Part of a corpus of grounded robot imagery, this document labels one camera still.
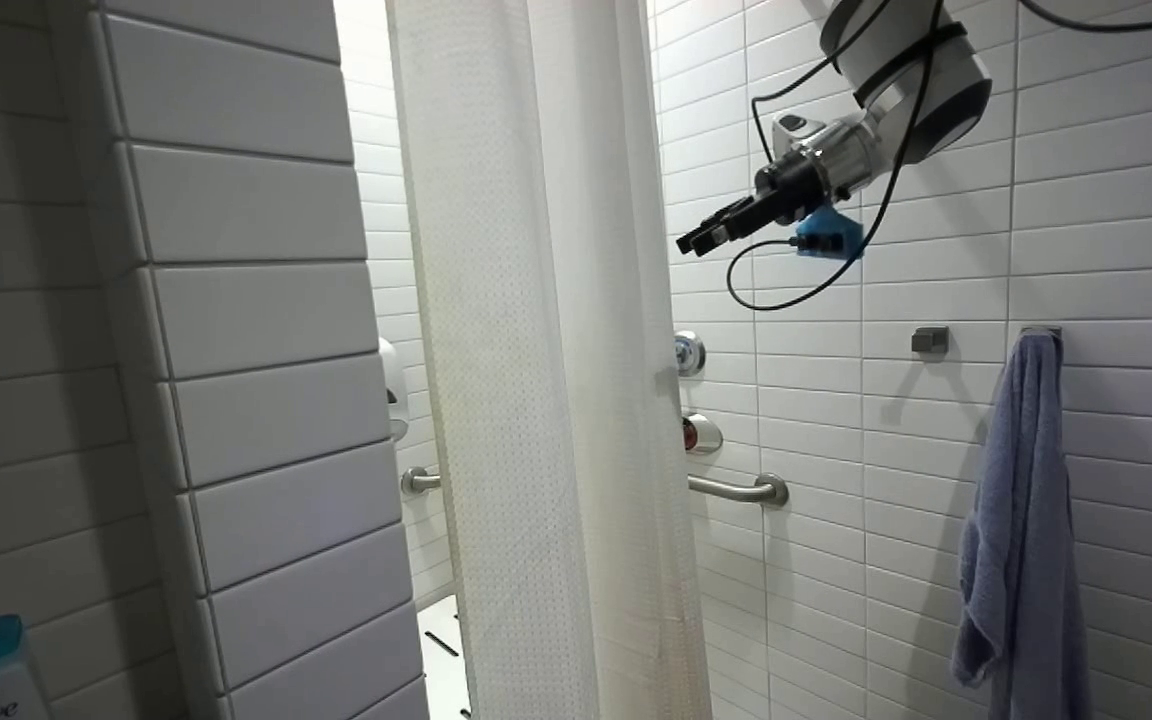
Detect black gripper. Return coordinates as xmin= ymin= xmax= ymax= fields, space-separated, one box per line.
xmin=677 ymin=154 xmax=836 ymax=260

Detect white shower curtain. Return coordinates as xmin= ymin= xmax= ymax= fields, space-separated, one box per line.
xmin=384 ymin=0 xmax=716 ymax=720

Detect round chrome shower valve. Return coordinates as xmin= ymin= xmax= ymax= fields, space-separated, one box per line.
xmin=671 ymin=327 xmax=714 ymax=381

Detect chrome shower valve with lever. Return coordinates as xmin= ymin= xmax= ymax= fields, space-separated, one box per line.
xmin=680 ymin=413 xmax=729 ymax=457

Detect white folding shower seat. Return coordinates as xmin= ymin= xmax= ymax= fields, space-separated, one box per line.
xmin=416 ymin=592 xmax=471 ymax=720

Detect metal towel hook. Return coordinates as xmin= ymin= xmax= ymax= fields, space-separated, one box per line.
xmin=908 ymin=318 xmax=951 ymax=361

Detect long steel grab bar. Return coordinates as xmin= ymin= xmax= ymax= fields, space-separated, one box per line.
xmin=683 ymin=472 xmax=792 ymax=511

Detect white soap dispenser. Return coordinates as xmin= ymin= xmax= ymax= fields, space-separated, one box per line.
xmin=376 ymin=333 xmax=410 ymax=442

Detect short steel grab bar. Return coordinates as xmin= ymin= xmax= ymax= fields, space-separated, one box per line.
xmin=397 ymin=463 xmax=447 ymax=496

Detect blue hanging towel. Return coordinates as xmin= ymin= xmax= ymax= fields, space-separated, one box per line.
xmin=951 ymin=325 xmax=1096 ymax=720

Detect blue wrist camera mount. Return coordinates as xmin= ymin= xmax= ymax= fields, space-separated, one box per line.
xmin=790 ymin=201 xmax=870 ymax=266

